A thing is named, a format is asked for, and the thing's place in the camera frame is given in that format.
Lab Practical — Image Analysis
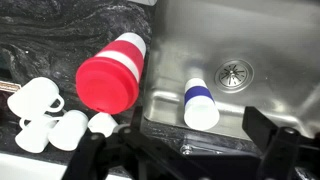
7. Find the white cup with blue band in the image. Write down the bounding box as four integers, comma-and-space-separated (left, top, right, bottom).
183, 77, 221, 132

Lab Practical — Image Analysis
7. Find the red cup with white stripes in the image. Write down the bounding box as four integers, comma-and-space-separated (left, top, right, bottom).
75, 32, 148, 116

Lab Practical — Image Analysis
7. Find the stainless steel sink basin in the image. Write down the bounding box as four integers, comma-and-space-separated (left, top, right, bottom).
139, 0, 320, 158

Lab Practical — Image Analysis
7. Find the small white mug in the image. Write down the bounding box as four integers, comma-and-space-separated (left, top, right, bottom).
48, 109, 90, 152
87, 111, 119, 138
14, 114, 58, 155
7, 76, 66, 122

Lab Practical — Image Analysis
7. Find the round metal sink drain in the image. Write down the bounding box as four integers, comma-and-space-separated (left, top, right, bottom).
213, 59, 255, 94

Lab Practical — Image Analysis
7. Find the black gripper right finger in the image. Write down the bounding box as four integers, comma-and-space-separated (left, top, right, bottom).
242, 106, 320, 180

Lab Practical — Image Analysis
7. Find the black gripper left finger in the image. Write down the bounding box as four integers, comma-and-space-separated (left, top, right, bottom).
61, 105, 188, 180

